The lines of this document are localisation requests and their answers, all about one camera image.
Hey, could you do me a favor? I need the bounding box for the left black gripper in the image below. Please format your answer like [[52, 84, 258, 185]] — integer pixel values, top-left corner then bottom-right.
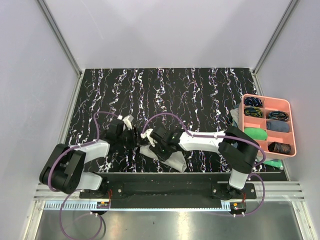
[[116, 126, 148, 149]]

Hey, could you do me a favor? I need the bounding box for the grey cloth napkin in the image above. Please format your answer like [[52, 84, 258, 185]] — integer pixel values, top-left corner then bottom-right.
[[139, 145, 187, 173]]

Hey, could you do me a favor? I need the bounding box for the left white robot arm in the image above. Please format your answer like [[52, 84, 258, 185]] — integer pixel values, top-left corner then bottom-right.
[[39, 115, 140, 198]]

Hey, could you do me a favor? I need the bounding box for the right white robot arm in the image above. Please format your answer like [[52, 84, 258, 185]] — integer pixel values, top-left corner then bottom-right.
[[142, 126, 259, 200]]

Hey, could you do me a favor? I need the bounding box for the yellow patterned napkin roll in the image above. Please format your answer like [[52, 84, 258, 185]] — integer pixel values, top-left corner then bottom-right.
[[244, 107, 264, 118]]

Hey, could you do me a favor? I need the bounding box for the green napkin roll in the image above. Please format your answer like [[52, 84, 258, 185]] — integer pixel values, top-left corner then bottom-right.
[[244, 127, 268, 141]]

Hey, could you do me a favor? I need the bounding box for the blue patterned napkin roll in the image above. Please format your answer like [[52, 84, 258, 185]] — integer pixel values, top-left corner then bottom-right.
[[244, 96, 263, 107]]

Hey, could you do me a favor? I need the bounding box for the grey-blue folded napkin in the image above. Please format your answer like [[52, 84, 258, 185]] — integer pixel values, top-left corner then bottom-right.
[[266, 120, 290, 133]]

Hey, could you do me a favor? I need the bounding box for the dark brown napkin roll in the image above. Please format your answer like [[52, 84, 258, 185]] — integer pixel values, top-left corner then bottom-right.
[[268, 141, 292, 155]]

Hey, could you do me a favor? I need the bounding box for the blue-orange patterned napkin roll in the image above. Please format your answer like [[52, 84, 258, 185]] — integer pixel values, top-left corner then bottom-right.
[[266, 110, 290, 122]]

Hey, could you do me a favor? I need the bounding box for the stack of coloured cloths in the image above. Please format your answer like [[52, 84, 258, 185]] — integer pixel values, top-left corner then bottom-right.
[[230, 104, 284, 170]]

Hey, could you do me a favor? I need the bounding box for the pink divided tray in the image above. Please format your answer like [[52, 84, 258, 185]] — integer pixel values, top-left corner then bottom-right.
[[237, 94, 297, 160]]

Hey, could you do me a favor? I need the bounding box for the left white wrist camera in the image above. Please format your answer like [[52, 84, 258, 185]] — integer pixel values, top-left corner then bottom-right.
[[117, 114, 134, 130]]

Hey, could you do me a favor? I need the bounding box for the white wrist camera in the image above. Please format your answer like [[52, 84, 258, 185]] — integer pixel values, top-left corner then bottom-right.
[[117, 114, 134, 130], [140, 128, 155, 147]]

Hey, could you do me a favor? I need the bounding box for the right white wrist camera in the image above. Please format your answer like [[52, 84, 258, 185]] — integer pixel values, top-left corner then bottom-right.
[[140, 128, 155, 147]]

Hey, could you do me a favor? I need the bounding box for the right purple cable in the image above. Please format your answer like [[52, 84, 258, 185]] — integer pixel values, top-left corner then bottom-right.
[[141, 112, 266, 217]]

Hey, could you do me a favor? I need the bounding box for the purple cable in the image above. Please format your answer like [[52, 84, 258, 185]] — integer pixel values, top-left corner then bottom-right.
[[48, 111, 123, 238], [141, 112, 266, 217]]

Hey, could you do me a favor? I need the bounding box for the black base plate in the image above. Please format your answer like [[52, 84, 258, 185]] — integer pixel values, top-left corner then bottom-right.
[[79, 173, 257, 211]]

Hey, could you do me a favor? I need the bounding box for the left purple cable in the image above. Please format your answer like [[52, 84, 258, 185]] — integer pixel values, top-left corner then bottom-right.
[[48, 111, 123, 238]]

